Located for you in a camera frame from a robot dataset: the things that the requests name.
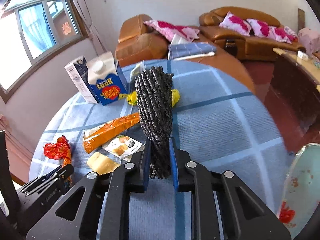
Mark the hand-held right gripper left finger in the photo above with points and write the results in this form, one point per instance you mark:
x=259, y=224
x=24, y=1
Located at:
x=146, y=165

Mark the folded blue plaid cloth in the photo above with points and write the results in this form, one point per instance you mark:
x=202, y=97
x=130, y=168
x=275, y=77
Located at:
x=192, y=50

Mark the white snack packet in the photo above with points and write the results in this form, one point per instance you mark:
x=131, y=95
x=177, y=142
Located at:
x=122, y=146

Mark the dark wooden coffee table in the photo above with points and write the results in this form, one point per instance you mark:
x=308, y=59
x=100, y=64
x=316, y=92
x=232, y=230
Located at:
x=287, y=92

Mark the white box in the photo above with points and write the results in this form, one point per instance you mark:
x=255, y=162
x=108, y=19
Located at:
x=302, y=55

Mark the pile of colourful candies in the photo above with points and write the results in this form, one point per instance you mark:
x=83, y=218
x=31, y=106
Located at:
x=316, y=62

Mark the blue milk carton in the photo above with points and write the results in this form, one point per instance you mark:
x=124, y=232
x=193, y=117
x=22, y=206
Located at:
x=107, y=87

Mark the white milk carton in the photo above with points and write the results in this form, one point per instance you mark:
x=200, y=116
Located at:
x=77, y=80

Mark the wooden board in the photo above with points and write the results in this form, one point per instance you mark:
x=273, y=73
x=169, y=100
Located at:
x=301, y=18

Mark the bread piece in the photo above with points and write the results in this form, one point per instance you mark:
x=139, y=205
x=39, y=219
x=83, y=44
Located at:
x=102, y=163

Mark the red plastic bag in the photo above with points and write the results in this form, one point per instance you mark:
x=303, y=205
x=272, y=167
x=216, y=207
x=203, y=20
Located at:
x=286, y=213

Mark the yellow wrapper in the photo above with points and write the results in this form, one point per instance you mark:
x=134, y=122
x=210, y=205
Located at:
x=131, y=97

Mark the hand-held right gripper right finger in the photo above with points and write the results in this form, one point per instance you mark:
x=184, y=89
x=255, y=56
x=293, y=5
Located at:
x=175, y=170

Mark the mint green bin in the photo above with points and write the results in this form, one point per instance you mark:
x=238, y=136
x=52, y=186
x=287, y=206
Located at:
x=305, y=180

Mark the orange snack wrapper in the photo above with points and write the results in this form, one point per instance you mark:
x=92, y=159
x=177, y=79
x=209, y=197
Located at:
x=112, y=130

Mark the long brown leather sofa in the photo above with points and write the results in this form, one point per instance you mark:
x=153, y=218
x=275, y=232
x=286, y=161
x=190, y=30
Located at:
x=255, y=47

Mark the pink cloth cover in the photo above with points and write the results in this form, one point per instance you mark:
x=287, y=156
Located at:
x=310, y=41

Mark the beige curtain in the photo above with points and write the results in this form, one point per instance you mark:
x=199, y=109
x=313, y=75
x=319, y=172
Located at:
x=85, y=17

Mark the window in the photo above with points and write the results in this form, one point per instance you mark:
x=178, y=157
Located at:
x=37, y=30

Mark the brown leather chaise sofa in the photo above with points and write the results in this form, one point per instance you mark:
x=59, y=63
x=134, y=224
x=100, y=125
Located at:
x=135, y=45

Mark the dark green snack packet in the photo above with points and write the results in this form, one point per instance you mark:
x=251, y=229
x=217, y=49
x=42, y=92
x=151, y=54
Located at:
x=135, y=75

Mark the small pink floral pillow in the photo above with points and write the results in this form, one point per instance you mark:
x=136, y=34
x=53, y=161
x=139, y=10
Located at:
x=292, y=33

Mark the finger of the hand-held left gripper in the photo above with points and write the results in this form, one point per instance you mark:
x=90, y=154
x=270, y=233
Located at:
x=57, y=173

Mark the dark knitted cloth bundle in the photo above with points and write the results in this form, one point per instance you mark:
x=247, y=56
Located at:
x=155, y=110

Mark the red candy wrapper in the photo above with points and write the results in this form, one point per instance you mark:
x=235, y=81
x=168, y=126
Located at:
x=56, y=150

